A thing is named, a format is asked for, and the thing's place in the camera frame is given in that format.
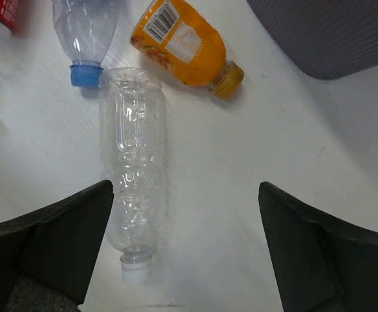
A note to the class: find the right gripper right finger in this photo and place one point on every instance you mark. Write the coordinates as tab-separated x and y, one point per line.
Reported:
321	263

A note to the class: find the grey mesh waste bin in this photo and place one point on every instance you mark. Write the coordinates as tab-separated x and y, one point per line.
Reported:
326	40

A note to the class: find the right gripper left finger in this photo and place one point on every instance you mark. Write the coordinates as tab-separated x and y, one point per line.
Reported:
47	256

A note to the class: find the orange juice bottle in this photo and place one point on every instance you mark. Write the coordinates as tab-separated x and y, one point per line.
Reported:
175	36

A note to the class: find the red label water bottle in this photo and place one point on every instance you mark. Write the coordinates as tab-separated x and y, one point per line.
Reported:
13	17

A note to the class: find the crushed blue cap bottle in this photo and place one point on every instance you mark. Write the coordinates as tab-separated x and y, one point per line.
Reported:
85	30

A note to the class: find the clear unlabelled plastic bottle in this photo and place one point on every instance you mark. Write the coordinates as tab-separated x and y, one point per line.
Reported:
133	148

